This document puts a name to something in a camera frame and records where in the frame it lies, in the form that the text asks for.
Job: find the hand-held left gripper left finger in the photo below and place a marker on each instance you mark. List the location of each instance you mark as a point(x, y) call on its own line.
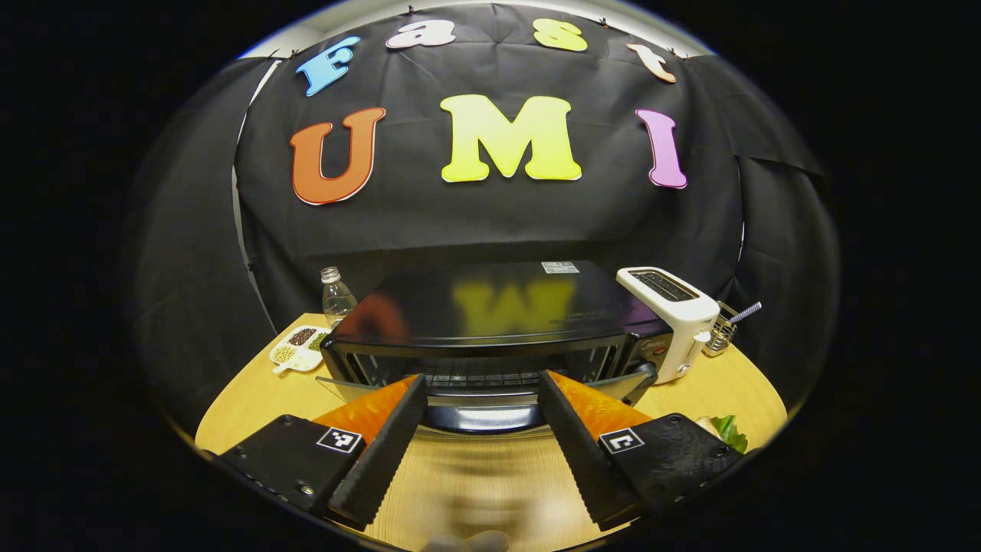
point(383, 460)

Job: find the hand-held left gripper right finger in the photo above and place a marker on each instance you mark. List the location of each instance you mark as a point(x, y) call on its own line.
point(582, 460)

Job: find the black electric oven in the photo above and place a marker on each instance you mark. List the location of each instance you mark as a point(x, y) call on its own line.
point(490, 307)

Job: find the white divided snack plate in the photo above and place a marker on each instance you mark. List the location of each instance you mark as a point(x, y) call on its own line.
point(299, 349)

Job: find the clear plastic water bottle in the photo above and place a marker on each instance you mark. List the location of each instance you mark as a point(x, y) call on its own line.
point(337, 303)

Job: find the white toaster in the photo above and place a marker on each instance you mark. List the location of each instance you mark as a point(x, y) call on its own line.
point(678, 322)

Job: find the striped straw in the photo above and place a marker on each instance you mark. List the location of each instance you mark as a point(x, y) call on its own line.
point(745, 313)

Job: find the black backdrop cloth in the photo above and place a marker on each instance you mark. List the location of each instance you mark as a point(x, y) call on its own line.
point(475, 222)

